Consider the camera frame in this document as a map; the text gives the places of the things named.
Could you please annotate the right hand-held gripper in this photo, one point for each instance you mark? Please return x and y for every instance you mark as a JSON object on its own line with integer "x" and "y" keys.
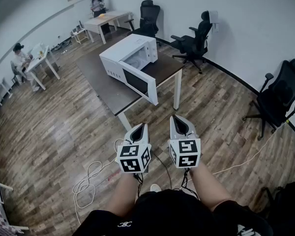
{"x": 186, "y": 154}

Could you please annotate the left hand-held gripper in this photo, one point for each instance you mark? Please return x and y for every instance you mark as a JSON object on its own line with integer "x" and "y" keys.
{"x": 130, "y": 165}

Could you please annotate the white microwave door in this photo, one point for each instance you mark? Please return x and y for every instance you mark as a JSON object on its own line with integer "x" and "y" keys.
{"x": 151, "y": 87}

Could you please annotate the person's left forearm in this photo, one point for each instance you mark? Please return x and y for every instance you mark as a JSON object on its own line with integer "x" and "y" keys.
{"x": 121, "y": 195}

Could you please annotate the person's right forearm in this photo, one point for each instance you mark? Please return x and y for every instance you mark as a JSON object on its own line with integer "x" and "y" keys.
{"x": 209, "y": 185}

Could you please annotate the white microwave housing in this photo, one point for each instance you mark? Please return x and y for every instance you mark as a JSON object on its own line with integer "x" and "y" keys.
{"x": 123, "y": 49}

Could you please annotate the dark brown table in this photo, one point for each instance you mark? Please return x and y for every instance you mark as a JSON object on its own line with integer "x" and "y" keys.
{"x": 108, "y": 90}

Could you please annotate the person's black shirt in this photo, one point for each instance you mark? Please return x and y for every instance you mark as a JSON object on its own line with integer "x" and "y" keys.
{"x": 167, "y": 215}

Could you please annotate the black office chair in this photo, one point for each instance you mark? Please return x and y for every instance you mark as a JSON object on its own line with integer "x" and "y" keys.
{"x": 150, "y": 13}
{"x": 194, "y": 43}
{"x": 290, "y": 205}
{"x": 277, "y": 99}

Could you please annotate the small white side table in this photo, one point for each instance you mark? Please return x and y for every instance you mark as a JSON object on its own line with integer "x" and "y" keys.
{"x": 79, "y": 32}

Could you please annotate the large white desk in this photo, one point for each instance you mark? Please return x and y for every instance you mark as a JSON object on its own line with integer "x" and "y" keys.
{"x": 105, "y": 18}

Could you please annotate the white desk with clutter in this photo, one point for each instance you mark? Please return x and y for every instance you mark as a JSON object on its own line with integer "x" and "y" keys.
{"x": 38, "y": 60}

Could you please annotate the small yellow item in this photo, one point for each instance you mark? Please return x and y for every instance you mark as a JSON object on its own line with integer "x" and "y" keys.
{"x": 40, "y": 53}

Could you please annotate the low white desk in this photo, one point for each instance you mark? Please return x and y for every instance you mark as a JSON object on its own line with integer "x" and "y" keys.
{"x": 1, "y": 87}

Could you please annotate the white wall box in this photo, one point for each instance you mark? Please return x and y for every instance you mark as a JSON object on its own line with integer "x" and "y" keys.
{"x": 214, "y": 18}

